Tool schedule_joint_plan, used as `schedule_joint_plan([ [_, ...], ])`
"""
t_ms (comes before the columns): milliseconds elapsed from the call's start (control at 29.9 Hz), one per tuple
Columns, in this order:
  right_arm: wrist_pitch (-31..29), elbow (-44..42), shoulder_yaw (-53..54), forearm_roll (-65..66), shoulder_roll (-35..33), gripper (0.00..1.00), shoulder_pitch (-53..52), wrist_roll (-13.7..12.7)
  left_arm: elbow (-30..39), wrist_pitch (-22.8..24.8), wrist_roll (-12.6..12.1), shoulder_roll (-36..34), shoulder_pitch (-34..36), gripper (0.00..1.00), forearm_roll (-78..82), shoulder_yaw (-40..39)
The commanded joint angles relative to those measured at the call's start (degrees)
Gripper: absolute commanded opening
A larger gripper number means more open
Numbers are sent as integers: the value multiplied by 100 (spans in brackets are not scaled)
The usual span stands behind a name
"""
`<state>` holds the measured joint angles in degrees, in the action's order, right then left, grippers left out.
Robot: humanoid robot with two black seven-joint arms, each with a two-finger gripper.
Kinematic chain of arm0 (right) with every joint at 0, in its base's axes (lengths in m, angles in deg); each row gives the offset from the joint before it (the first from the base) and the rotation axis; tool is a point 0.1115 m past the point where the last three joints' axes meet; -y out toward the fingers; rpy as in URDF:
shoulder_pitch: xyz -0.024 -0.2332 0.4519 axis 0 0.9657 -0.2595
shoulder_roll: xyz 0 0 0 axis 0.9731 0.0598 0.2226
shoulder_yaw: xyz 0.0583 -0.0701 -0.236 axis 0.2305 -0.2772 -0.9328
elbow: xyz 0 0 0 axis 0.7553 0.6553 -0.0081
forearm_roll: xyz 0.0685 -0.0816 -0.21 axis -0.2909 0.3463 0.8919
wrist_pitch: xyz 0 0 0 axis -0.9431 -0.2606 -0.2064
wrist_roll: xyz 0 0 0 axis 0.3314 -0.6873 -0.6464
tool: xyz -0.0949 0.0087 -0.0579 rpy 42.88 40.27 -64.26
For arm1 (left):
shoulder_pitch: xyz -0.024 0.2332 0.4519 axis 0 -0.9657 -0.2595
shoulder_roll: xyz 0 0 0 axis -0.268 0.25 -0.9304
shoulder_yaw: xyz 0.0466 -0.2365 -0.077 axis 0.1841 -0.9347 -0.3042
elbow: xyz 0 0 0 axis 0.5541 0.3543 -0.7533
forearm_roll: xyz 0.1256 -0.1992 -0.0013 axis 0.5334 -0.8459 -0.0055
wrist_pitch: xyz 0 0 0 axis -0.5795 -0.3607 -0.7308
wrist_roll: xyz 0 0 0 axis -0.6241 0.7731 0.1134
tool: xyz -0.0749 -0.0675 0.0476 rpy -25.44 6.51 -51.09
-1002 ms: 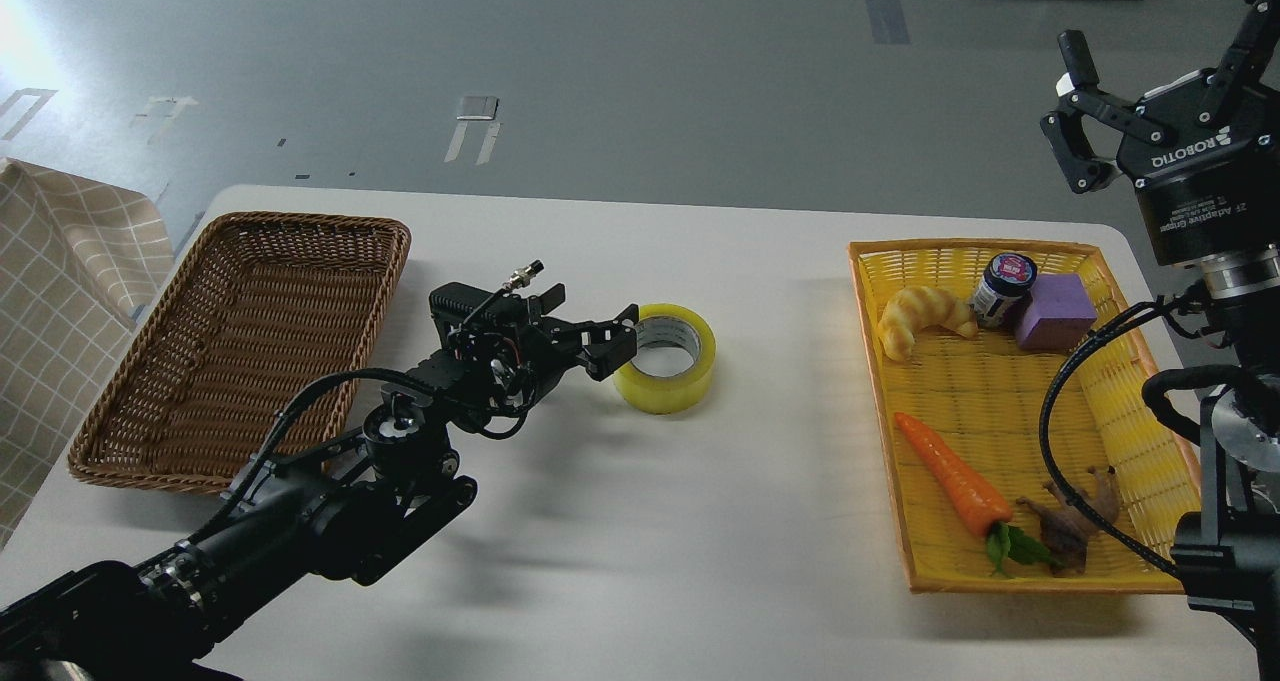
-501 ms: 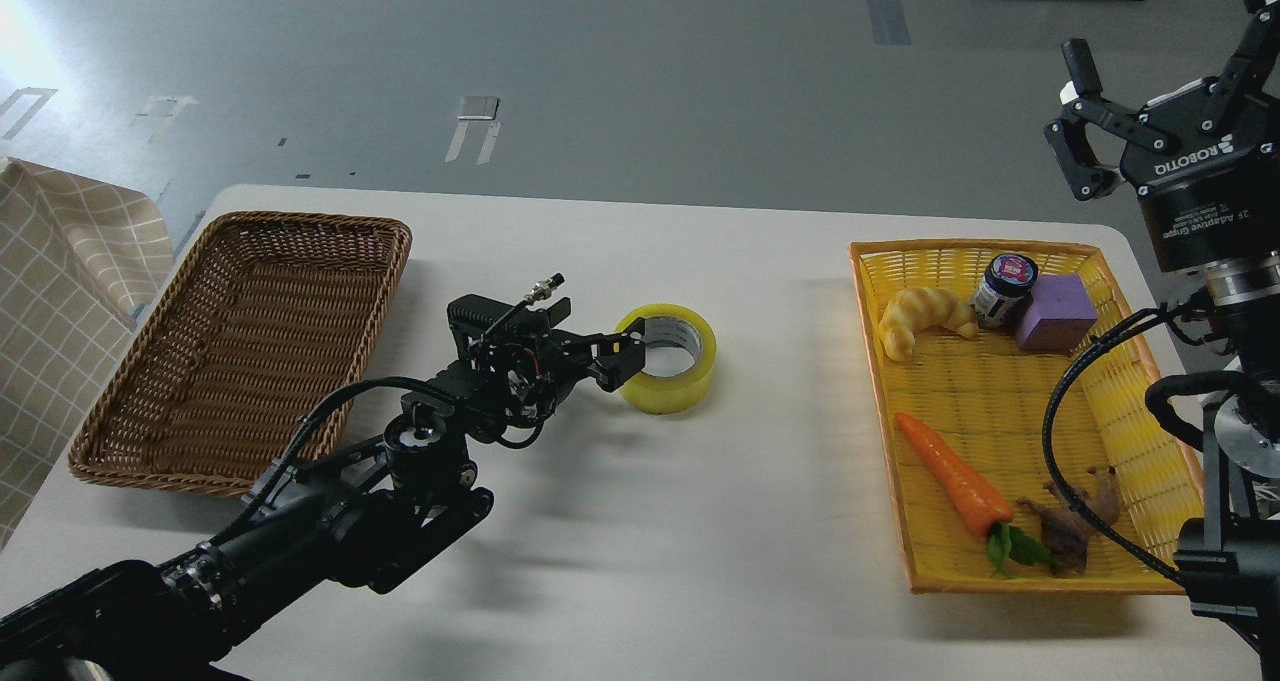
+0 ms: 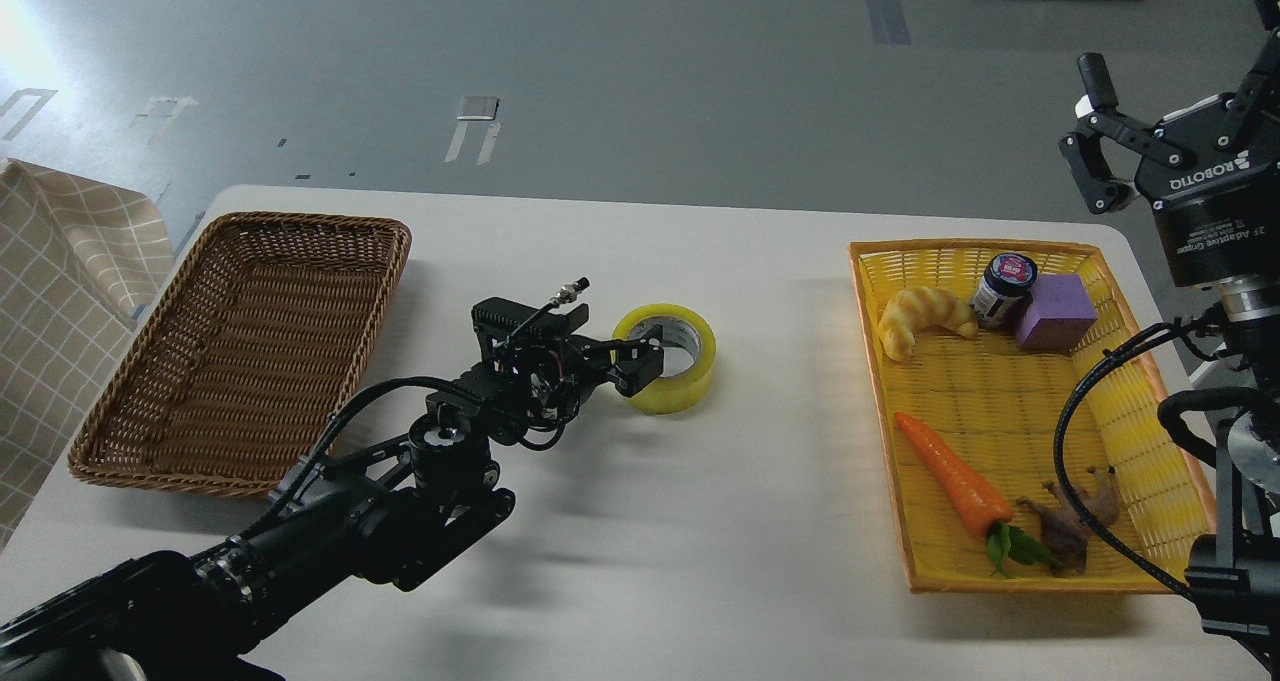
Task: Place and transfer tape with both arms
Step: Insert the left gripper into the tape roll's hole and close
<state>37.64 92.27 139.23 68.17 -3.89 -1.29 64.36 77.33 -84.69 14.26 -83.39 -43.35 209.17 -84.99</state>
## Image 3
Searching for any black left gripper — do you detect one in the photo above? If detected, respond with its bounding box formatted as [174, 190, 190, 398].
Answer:
[520, 324, 666, 422]

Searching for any brown wicker basket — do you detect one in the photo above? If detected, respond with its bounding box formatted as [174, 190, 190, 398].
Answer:
[67, 211, 412, 498]

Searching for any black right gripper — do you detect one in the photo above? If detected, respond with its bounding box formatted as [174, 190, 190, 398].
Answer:
[1059, 0, 1279, 285]

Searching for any beige checkered cloth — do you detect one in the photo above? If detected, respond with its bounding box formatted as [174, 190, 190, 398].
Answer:
[1, 157, 175, 543]

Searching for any purple foam block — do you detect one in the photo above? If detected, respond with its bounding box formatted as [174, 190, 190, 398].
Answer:
[1015, 274, 1098, 353]

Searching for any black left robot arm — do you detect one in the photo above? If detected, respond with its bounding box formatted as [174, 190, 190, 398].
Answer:
[3, 276, 666, 680]

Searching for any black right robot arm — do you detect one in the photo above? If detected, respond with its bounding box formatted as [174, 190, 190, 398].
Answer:
[1052, 0, 1279, 678]

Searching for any yellow plastic basket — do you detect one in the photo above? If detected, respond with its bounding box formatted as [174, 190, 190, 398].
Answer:
[847, 238, 1216, 594]

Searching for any small dark jar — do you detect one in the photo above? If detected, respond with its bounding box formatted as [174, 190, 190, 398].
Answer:
[969, 252, 1039, 329]

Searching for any toy croissant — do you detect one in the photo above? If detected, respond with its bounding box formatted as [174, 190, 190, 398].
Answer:
[876, 285, 979, 362]

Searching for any yellow tape roll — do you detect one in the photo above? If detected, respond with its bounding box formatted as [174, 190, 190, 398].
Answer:
[616, 303, 717, 415]

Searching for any brown toy animal figure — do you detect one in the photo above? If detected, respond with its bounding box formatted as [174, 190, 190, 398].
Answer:
[1015, 466, 1121, 577]

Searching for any toy carrot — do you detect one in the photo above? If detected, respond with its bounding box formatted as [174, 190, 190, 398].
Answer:
[892, 412, 1061, 579]

